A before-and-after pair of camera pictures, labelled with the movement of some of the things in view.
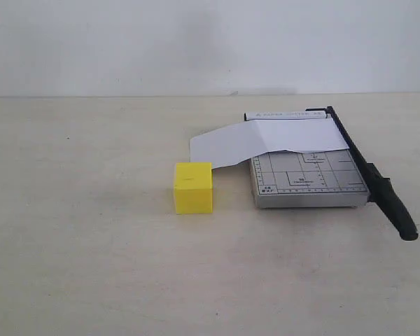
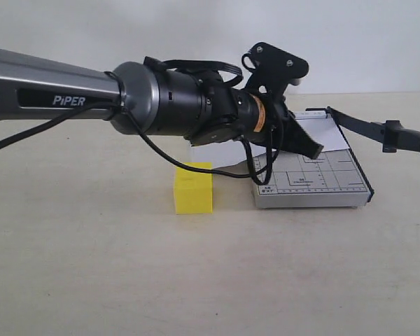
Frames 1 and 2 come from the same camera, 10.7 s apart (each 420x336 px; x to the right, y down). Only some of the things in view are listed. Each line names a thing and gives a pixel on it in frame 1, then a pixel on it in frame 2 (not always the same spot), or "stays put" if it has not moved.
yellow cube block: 193,187 stays put
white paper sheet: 251,139 stays put
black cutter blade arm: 381,191 to 391,133
